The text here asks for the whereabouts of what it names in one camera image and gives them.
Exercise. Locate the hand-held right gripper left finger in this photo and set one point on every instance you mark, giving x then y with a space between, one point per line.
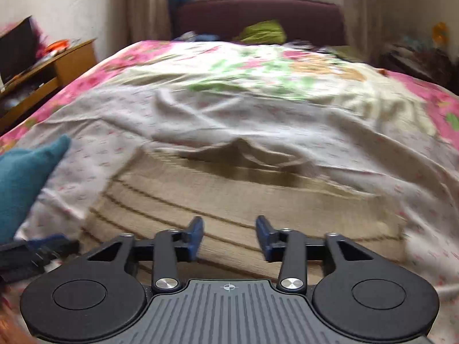
195 238

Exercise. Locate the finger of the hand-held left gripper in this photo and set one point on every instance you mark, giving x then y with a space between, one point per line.
57 243

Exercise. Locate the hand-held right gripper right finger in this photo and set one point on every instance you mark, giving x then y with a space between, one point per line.
263 237

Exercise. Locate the blue and white cloth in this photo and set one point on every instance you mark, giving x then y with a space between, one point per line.
195 37

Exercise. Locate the maroon padded headboard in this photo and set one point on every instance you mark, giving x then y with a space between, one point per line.
251 14

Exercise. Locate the dark wooden nightstand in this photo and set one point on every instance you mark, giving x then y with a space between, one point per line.
423 68

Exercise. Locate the beige curtain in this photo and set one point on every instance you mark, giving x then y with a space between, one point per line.
360 14
147 3

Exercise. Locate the wooden cabinet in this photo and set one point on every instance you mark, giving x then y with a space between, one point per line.
71 64

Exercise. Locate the teal cloth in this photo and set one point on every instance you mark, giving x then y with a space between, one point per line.
25 182

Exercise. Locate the white small-print bed sheet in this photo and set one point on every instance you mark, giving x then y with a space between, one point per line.
215 122

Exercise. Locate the orange object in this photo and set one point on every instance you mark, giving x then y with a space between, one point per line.
58 46

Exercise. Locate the pile of books and papers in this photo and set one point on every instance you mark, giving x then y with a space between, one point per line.
416 48

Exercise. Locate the beige striped knit sweater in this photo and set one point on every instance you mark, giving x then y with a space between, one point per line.
233 193

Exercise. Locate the green crumpled cloth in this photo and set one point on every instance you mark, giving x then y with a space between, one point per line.
263 30

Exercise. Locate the pink floral bedspread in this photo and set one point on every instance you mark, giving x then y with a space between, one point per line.
251 61

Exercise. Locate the dark flat screen monitor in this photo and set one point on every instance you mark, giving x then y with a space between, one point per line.
16 53

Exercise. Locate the yellow toy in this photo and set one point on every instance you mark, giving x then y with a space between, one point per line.
440 32

